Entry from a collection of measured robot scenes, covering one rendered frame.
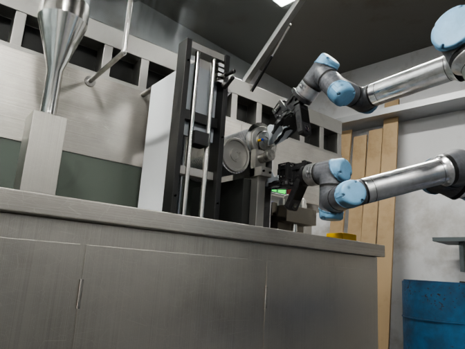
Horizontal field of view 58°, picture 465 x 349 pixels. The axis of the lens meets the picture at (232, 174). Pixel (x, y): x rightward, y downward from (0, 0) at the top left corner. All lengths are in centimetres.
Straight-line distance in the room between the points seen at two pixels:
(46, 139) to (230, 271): 61
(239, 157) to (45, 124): 63
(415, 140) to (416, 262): 113
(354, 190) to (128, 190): 82
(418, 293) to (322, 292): 219
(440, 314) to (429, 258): 84
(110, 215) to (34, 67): 81
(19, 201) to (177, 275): 38
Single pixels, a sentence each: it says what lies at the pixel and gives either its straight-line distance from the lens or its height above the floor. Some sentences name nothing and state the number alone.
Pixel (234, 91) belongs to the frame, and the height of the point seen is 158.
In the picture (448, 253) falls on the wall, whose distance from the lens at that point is 411.
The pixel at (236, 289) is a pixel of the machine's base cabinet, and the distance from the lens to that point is 110.
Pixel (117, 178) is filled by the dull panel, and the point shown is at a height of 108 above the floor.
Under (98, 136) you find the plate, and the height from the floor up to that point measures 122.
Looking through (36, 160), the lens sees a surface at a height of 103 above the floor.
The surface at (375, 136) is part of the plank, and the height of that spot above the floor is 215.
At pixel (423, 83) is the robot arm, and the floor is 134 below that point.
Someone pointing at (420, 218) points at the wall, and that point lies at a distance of 421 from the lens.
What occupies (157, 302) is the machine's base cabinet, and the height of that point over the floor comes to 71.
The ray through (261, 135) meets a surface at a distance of 154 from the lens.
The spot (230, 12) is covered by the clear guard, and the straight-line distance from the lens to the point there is 188.
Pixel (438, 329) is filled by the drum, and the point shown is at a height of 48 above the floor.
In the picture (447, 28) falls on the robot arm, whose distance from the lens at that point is 119.
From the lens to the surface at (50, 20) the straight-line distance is 137.
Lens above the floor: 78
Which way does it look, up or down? 13 degrees up
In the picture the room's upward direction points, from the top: 4 degrees clockwise
